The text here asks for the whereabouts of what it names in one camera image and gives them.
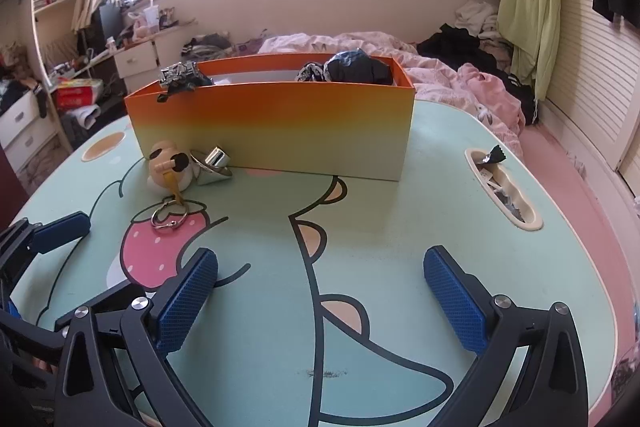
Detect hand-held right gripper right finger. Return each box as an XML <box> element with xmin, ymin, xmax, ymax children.
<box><xmin>422</xmin><ymin>245</ymin><xmax>591</xmax><ymax>427</ymax></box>

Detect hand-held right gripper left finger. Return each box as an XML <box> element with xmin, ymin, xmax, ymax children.
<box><xmin>57</xmin><ymin>247</ymin><xmax>221</xmax><ymax>427</ymax></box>

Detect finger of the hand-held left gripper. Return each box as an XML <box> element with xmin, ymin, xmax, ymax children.
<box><xmin>54</xmin><ymin>282</ymin><xmax>147</xmax><ymax>333</ymax></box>
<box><xmin>0</xmin><ymin>211</ymin><xmax>92</xmax><ymax>308</ymax></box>

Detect silver packet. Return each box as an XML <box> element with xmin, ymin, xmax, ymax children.
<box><xmin>157</xmin><ymin>62</ymin><xmax>216</xmax><ymax>102</ymax></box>

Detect orange gradient storage box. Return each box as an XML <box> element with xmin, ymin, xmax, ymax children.
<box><xmin>124</xmin><ymin>53</ymin><xmax>416</xmax><ymax>182</ymax></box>

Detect black plastic bag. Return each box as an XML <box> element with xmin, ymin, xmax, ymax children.
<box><xmin>322</xmin><ymin>48</ymin><xmax>396</xmax><ymax>85</ymax></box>

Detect black white patterned item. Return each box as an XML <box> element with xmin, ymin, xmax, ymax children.
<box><xmin>295</xmin><ymin>63</ymin><xmax>328</xmax><ymax>82</ymax></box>

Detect green cartoon print desktop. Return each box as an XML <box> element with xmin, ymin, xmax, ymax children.
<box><xmin>7</xmin><ymin>99</ymin><xmax>631</xmax><ymax>427</ymax></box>

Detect dark red door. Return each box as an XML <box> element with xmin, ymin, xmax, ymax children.
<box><xmin>0</xmin><ymin>139</ymin><xmax>31</xmax><ymax>228</ymax></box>

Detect white drawer cabinet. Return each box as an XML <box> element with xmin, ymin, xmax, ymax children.
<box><xmin>0</xmin><ymin>92</ymin><xmax>56</xmax><ymax>172</ymax></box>

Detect crumpled silver wrappers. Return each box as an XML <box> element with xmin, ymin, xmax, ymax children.
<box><xmin>482</xmin><ymin>172</ymin><xmax>533</xmax><ymax>223</ymax></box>

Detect red cardboard box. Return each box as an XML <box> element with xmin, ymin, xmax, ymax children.
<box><xmin>54</xmin><ymin>77</ymin><xmax>103</xmax><ymax>110</ymax></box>

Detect shiny silver metal object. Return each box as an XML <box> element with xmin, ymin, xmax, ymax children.
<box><xmin>189</xmin><ymin>147</ymin><xmax>233</xmax><ymax>186</ymax></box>

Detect black candy wrapper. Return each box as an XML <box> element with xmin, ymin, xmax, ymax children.
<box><xmin>477</xmin><ymin>145</ymin><xmax>508</xmax><ymax>165</ymax></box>

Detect white desk drawer unit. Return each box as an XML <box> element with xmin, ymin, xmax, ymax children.
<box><xmin>114</xmin><ymin>41</ymin><xmax>160</xmax><ymax>80</ymax></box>

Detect dark patterned cloth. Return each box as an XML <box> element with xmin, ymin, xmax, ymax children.
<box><xmin>612</xmin><ymin>347</ymin><xmax>640</xmax><ymax>390</ymax></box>

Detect black rectangular object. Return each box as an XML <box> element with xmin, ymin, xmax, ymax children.
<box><xmin>99</xmin><ymin>3</ymin><xmax>123</xmax><ymax>42</ymax></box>

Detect pink floral quilt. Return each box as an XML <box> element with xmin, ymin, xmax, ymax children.
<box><xmin>257</xmin><ymin>32</ymin><xmax>526</xmax><ymax>152</ymax></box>

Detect white shelf unit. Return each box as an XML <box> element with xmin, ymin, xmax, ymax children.
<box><xmin>27</xmin><ymin>0</ymin><xmax>83</xmax><ymax>148</ymax></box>

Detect dark striped clothes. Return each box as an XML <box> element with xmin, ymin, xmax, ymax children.
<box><xmin>181</xmin><ymin>33</ymin><xmax>236</xmax><ymax>60</ymax></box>

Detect pile of black clothes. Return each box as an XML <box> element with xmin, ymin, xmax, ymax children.
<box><xmin>417</xmin><ymin>23</ymin><xmax>541</xmax><ymax>128</ymax></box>

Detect white louvered closet door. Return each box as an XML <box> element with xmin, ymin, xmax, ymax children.
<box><xmin>542</xmin><ymin>0</ymin><xmax>640</xmax><ymax>198</ymax></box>

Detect pile of white clothes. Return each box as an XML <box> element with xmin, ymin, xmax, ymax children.
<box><xmin>454</xmin><ymin>1</ymin><xmax>501</xmax><ymax>38</ymax></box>

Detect doll keychain with ring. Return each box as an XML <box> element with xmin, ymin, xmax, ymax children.
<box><xmin>147</xmin><ymin>141</ymin><xmax>193</xmax><ymax>233</ymax></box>

